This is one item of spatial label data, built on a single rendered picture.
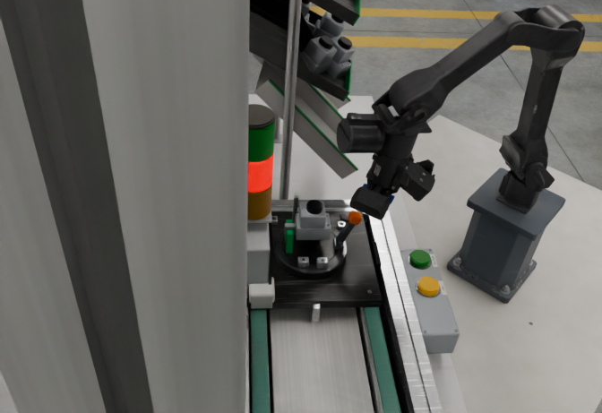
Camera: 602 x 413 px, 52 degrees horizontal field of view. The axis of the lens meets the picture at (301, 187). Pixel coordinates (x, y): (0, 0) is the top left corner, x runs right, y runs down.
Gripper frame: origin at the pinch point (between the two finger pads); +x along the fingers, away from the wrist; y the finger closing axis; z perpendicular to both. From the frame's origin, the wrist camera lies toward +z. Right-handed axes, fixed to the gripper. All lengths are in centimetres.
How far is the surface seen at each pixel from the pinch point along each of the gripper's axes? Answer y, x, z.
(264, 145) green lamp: -30.7, -26.0, -11.6
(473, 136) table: 68, 20, 12
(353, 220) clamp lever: -3.0, 3.9, -2.4
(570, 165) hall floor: 204, 94, 62
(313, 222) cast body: -7.7, 4.1, -8.5
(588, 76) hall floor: 306, 89, 62
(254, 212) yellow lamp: -30.9, -15.0, -11.2
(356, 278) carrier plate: -7.1, 13.1, 2.1
